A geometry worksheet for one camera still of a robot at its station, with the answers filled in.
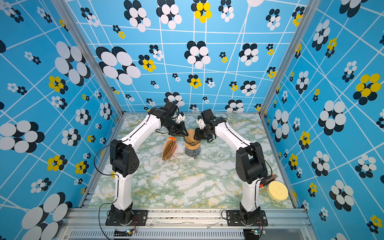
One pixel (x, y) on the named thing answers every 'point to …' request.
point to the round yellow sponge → (277, 191)
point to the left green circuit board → (121, 233)
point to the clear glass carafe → (192, 153)
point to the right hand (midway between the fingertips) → (197, 137)
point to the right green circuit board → (251, 232)
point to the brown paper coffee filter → (190, 139)
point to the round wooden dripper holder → (193, 147)
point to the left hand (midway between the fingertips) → (188, 134)
